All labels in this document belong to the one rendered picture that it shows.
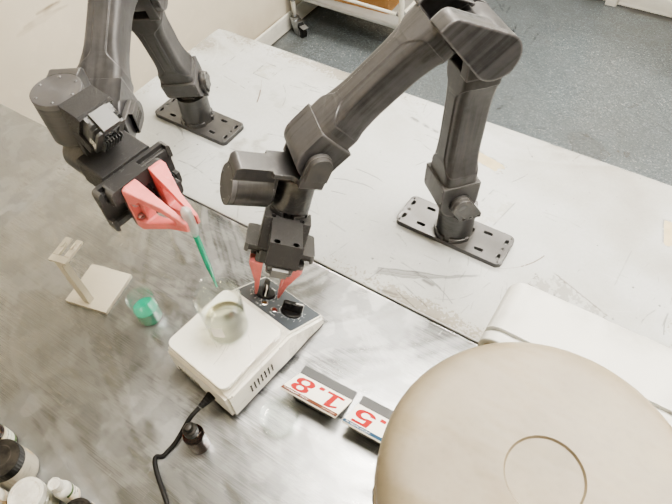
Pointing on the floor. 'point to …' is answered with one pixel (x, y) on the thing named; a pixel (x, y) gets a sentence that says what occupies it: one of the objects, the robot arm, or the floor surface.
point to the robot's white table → (579, 230)
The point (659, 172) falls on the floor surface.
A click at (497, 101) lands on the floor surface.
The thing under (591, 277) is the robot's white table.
